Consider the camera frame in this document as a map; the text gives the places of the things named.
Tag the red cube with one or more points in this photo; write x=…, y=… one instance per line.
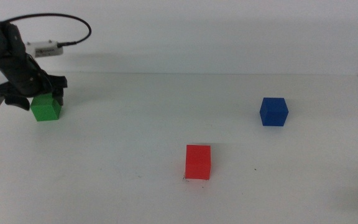
x=198, y=162

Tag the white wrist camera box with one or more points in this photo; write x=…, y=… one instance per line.
x=43, y=49

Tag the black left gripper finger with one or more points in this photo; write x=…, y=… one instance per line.
x=59, y=97
x=17, y=102

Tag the blue cube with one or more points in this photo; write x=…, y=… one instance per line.
x=273, y=112

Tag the green cube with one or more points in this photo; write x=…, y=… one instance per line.
x=45, y=110

